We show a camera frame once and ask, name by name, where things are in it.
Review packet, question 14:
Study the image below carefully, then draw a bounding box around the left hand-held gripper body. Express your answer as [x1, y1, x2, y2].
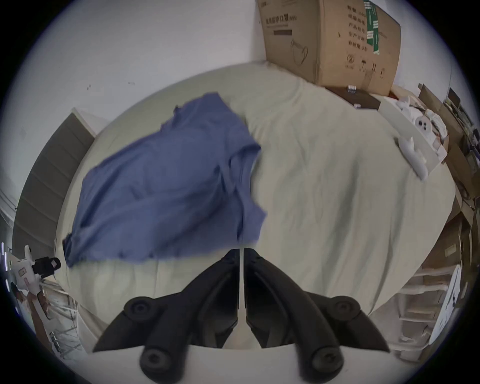
[8, 245, 61, 298]

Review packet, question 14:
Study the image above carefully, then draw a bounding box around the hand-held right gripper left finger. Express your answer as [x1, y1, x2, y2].
[93, 247, 241, 382]

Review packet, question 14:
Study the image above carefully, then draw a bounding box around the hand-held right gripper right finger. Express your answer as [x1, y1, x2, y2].
[244, 247, 391, 382]

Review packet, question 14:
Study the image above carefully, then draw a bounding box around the person's left hand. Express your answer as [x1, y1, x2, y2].
[19, 289, 51, 331]

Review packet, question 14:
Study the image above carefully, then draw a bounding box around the grey padded headboard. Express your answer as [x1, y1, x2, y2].
[11, 112, 95, 259]

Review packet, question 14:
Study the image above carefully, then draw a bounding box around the blue shirt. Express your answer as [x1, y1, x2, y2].
[63, 92, 268, 268]

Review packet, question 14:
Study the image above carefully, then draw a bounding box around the white plastic object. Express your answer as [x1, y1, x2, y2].
[398, 136, 430, 181]

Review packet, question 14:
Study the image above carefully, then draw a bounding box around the white open box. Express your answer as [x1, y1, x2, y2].
[378, 93, 450, 174]

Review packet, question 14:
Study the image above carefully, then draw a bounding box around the dark brown flat box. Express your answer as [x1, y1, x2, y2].
[325, 85, 383, 112]

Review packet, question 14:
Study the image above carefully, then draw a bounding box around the large brown cardboard carton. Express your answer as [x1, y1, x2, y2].
[256, 0, 402, 97]

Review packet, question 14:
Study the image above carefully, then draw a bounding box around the white wire rack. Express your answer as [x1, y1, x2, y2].
[39, 281, 82, 355]

